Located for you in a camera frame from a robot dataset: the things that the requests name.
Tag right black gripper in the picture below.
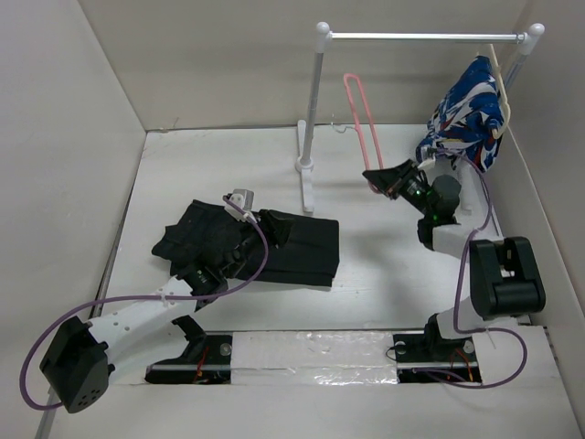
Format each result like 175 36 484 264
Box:
362 158 433 218

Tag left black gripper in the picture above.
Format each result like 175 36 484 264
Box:
223 209 292 280

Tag black denim trousers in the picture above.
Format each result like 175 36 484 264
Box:
152 200 340 287

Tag pink plastic hanger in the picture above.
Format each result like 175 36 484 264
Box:
328 71 386 195

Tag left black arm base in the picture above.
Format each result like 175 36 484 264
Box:
144 316 233 385

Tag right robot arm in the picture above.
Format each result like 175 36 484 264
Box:
388 163 546 361

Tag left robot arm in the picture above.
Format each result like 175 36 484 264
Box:
39 188 341 413

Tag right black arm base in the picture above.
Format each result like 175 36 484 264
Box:
385 332 483 384

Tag cream plastic hanger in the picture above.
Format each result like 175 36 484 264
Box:
484 43 511 139

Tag blue white patterned garment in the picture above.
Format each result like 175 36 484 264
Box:
415 55 503 172

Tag white metal clothes rack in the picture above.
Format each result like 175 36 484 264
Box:
295 21 546 214

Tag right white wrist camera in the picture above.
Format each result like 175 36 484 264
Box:
418 145 437 170

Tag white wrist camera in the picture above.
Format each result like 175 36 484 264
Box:
224 188 254 221
418 145 437 170

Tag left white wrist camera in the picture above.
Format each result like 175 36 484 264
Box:
224 188 254 221

